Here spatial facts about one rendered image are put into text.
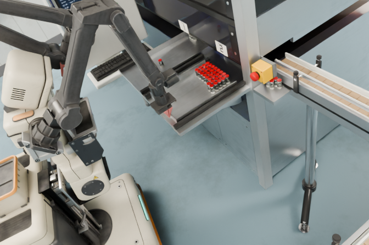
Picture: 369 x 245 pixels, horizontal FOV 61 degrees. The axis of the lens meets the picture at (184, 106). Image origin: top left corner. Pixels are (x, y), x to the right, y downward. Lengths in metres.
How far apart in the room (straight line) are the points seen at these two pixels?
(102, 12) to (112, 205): 1.36
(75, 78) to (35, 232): 0.72
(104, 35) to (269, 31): 1.13
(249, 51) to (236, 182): 1.10
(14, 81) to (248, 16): 0.87
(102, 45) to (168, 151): 0.95
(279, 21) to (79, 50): 0.84
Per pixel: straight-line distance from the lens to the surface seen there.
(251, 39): 1.35
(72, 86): 1.04
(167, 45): 1.93
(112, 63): 2.08
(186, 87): 1.57
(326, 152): 2.35
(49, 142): 1.16
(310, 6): 1.56
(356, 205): 2.16
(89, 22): 0.92
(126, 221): 1.95
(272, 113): 1.71
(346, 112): 1.32
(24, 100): 1.23
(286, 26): 1.48
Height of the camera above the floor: 1.86
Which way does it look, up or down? 42 degrees down
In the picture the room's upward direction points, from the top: 19 degrees counter-clockwise
